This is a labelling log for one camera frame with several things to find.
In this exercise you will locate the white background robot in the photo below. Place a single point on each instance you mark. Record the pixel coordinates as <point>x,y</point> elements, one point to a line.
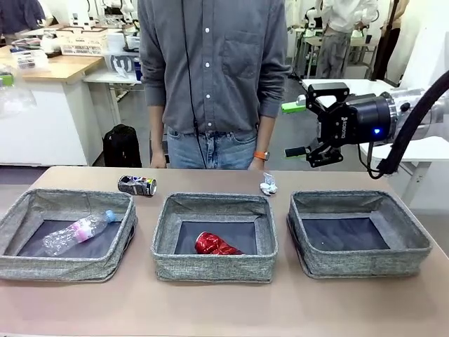
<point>312,17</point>

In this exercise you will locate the bystander in blue shirt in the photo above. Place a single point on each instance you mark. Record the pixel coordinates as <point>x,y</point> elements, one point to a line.
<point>21,14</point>

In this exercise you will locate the clear plastic cup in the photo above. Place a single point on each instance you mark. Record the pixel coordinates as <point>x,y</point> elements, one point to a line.
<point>17,102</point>

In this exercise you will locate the crushed black Pepsi can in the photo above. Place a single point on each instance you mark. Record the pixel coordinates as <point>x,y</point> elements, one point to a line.
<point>135,186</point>

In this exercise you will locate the person's left forearm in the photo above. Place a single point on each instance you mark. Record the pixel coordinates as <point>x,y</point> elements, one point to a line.
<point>266,135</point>

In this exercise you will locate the black backpack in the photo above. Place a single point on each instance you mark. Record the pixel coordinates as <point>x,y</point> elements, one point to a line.
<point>121,147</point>

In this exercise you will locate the crushed red can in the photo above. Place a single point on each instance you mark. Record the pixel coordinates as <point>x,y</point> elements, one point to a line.
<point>214,244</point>

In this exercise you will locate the bystander in brown top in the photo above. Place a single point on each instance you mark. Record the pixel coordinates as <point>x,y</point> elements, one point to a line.
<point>387,38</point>

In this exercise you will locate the white plastic crate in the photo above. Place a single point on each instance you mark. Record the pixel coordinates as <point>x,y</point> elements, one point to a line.
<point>133,41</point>

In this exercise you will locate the small white table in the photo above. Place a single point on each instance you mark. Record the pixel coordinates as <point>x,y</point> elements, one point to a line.
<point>105,75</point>

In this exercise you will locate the person in grey shirt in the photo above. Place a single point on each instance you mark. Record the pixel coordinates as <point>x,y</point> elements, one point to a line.
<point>210,70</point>

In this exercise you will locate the person's left hand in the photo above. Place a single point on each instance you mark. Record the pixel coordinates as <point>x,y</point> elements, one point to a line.
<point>256,165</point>

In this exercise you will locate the white box with logo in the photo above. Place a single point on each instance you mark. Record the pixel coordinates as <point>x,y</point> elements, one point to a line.
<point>121,63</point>

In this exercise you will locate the orange wristband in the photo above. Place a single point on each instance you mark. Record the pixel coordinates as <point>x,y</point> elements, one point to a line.
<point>260,155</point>

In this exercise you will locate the white bucket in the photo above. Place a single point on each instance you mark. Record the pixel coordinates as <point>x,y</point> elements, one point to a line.
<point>115,40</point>

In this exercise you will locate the person's right forearm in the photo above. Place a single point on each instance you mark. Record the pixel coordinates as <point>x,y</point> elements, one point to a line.
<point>156,133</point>

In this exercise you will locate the bystander in white shirt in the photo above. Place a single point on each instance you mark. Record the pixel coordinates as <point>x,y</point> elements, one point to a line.
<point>342,17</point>

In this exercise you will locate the blue drink can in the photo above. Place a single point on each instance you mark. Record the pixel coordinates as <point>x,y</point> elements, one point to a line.
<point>137,70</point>

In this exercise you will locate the clear bottle pink label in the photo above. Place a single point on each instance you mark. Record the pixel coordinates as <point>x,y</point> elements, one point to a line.
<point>80,230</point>

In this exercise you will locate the white tissue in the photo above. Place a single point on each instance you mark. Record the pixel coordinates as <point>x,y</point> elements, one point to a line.
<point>268,187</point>

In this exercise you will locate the grey fabric basket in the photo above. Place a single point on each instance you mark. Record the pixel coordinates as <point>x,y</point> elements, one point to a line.
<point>365,265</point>
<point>210,268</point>
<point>52,268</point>

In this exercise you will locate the person's right hand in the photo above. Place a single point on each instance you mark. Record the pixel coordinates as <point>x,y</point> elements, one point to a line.
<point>158,162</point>

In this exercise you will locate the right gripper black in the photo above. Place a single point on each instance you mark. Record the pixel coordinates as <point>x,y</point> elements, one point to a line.
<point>361,121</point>

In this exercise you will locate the large white table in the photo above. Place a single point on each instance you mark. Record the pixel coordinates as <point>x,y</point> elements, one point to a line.
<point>431,151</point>

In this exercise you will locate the wooden crate with print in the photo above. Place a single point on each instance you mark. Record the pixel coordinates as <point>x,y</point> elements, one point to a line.
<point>82,44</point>

